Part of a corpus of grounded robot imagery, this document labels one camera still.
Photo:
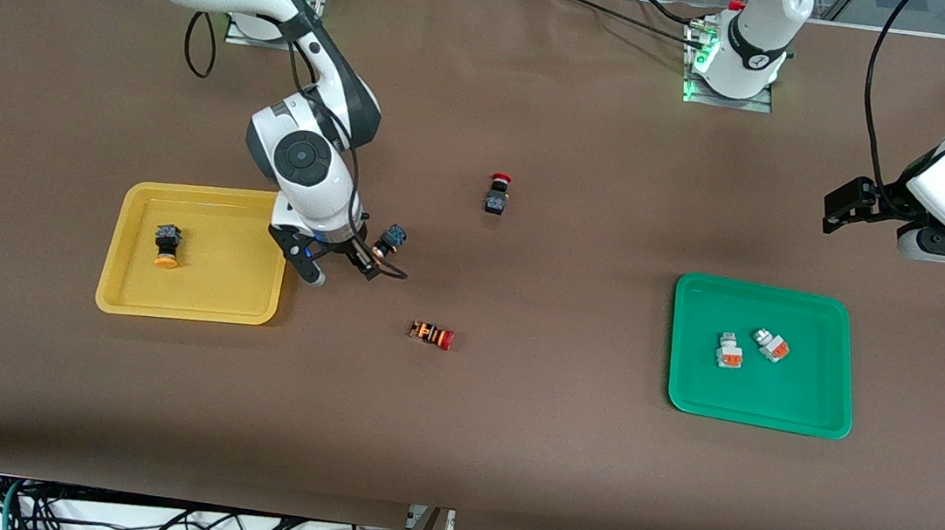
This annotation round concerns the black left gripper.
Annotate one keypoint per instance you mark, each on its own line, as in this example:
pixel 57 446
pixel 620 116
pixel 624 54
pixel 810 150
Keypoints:
pixel 889 203

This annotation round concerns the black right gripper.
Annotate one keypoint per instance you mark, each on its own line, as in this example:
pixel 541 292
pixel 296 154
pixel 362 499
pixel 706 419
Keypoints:
pixel 344 246

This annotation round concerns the black switch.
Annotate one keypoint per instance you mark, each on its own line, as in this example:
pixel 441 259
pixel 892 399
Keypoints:
pixel 395 236

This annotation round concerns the green button white orange body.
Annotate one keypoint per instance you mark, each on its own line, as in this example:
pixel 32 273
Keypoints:
pixel 728 352
pixel 771 345

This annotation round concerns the yellow push button black body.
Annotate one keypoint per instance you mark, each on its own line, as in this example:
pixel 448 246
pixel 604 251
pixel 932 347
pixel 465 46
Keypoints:
pixel 168 240

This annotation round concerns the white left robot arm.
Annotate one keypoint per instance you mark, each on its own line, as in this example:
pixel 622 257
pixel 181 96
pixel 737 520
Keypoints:
pixel 760 32

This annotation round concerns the red button orange striped body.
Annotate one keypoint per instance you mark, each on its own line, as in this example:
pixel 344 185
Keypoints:
pixel 430 333

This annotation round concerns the red mushroom button black body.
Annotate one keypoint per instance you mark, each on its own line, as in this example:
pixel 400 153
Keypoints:
pixel 496 202

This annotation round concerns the yellow plastic tray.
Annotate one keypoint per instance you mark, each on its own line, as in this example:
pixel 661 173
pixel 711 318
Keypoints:
pixel 216 282

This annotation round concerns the green plastic tray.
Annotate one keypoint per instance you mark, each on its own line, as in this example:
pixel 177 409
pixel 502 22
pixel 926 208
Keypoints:
pixel 758 392

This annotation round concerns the brown table cover sheet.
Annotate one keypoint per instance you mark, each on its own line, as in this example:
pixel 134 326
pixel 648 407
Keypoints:
pixel 454 439

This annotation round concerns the small red base connector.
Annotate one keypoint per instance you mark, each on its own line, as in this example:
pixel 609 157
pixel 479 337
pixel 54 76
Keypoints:
pixel 735 5

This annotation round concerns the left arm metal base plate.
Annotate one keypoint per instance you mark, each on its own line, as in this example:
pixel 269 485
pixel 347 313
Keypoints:
pixel 757 104

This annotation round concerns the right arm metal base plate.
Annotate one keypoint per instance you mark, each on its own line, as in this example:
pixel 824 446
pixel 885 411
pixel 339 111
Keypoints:
pixel 237 37

